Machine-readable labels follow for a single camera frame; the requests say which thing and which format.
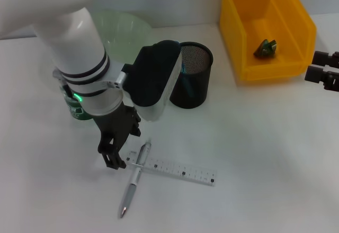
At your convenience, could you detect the transparent plastic ruler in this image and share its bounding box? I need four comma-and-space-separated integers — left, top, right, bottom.
124, 150, 218, 187

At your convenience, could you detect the clear green-labelled water bottle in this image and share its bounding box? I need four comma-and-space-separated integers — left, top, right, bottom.
64, 84, 94, 122

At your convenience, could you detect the green plastic wrapper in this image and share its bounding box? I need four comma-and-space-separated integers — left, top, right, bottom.
253, 39, 278, 59

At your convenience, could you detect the translucent green plastic fruit bowl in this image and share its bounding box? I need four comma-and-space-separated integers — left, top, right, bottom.
91, 10, 154, 64

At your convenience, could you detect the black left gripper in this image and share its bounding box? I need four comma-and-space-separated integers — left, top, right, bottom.
92, 103, 142, 171

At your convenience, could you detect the yellow plastic storage bin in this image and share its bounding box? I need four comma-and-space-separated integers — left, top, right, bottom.
219, 0, 317, 82

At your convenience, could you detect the black mesh pen holder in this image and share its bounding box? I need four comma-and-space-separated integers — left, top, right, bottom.
168, 41, 215, 110

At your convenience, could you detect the silver ballpoint pen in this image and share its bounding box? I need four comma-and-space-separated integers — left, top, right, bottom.
118, 140, 153, 219

